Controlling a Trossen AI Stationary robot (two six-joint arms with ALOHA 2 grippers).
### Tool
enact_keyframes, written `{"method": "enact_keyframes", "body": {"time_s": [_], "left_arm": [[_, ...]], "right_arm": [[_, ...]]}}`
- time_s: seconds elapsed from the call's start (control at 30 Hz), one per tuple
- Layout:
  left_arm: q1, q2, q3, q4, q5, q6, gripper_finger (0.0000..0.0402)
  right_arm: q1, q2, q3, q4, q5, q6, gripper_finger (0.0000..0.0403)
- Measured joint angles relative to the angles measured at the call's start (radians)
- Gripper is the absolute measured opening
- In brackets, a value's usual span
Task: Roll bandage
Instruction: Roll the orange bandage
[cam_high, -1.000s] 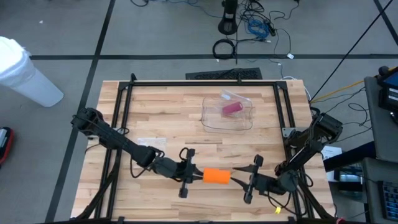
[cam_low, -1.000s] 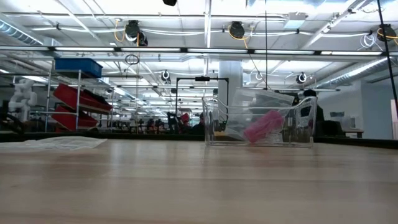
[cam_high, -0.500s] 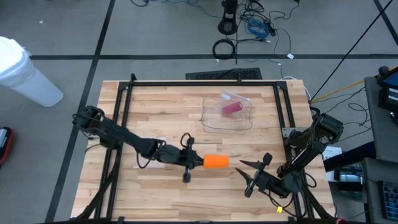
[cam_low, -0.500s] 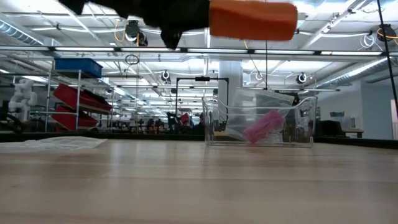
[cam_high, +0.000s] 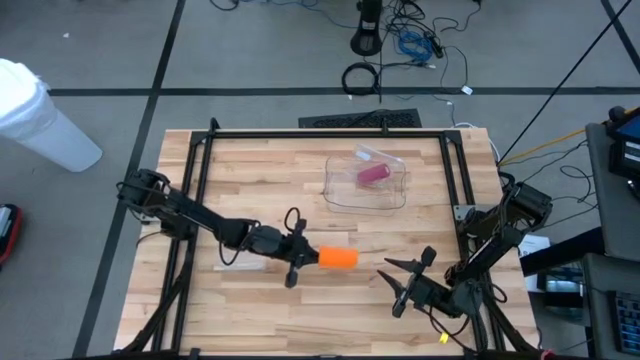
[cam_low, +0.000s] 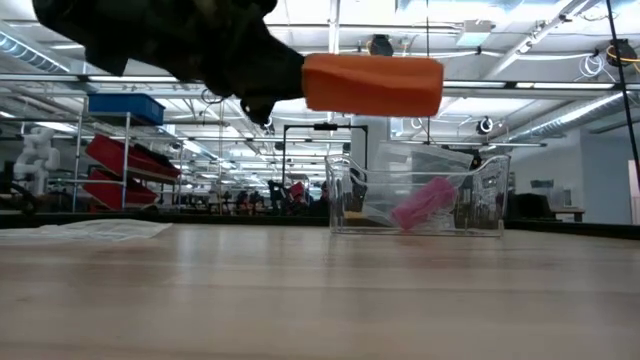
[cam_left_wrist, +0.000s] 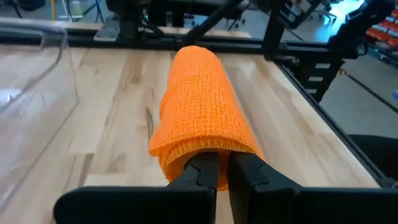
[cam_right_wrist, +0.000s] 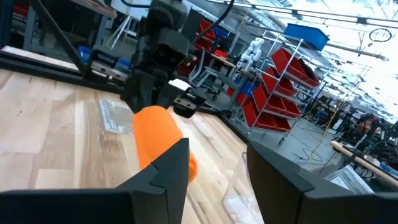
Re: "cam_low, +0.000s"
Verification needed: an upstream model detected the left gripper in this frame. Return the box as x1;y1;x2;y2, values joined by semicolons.
32;0;306;101

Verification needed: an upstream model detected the orange elastic bandage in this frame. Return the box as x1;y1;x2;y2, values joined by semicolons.
301;52;445;119

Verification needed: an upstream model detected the pink elastic bandage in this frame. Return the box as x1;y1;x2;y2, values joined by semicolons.
390;176;459;232

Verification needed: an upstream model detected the white building column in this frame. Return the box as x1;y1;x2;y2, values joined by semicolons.
349;115;393;197

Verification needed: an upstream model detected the small red container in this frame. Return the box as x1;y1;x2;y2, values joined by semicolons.
285;180;308;202

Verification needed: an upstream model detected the blue storage bin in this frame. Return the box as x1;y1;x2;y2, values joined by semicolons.
87;92;166;127

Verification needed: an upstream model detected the metal shelf rack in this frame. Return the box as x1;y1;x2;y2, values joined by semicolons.
71;94;185;214

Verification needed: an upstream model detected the red storage bin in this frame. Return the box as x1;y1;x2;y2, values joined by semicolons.
84;133;183;181
81;168;159;211

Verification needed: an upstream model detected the clear plastic bin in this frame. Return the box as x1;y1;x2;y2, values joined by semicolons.
324;153;512;238

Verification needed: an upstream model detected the black office chair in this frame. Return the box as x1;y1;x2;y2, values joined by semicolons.
508;191;557;222

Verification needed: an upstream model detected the wooden desk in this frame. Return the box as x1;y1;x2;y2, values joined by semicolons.
549;206;587;223

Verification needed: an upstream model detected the thin black slanted pole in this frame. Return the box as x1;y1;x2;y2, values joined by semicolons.
605;0;640;189

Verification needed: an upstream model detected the black gantry frame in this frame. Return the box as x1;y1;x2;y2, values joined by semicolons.
281;121;370;201

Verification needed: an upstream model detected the black wire loop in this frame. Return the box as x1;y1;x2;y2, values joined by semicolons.
200;87;226;106

